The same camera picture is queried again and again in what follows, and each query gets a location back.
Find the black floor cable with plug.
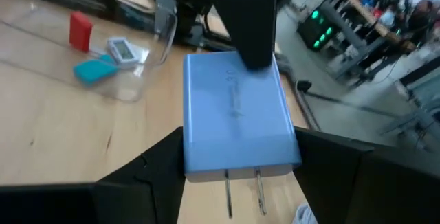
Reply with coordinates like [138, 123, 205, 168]
[295, 79, 413, 118]

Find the long clear plastic bin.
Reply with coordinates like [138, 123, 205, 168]
[0, 0, 179, 103]

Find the light blue wall charger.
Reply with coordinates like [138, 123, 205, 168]
[181, 50, 303, 220]

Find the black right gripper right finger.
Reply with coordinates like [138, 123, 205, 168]
[294, 127, 440, 224]

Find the person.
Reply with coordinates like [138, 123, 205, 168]
[405, 0, 440, 46]

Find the teal digital thermometer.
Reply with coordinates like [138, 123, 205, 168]
[72, 54, 121, 87]

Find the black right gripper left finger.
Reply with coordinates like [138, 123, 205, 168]
[0, 126, 186, 224]

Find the long wooden workbench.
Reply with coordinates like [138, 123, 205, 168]
[336, 0, 419, 53]

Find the black computer with green lights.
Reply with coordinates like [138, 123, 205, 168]
[297, 3, 344, 52]

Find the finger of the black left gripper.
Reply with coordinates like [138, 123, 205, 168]
[210, 0, 278, 71]

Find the red wall charger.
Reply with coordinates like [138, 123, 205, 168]
[68, 10, 94, 54]

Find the black aluminium table frame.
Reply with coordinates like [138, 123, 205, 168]
[0, 0, 166, 29]

